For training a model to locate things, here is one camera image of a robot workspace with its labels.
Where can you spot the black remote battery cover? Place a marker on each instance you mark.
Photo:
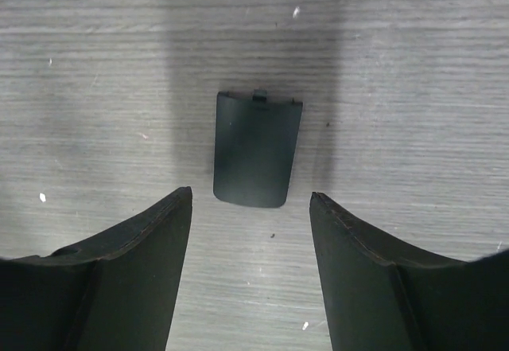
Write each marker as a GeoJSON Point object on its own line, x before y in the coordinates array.
{"type": "Point", "coordinates": [255, 144]}

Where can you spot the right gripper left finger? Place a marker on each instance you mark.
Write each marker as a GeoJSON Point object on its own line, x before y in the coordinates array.
{"type": "Point", "coordinates": [115, 290]}

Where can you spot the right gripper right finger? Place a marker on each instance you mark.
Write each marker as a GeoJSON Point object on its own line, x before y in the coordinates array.
{"type": "Point", "coordinates": [381, 293]}

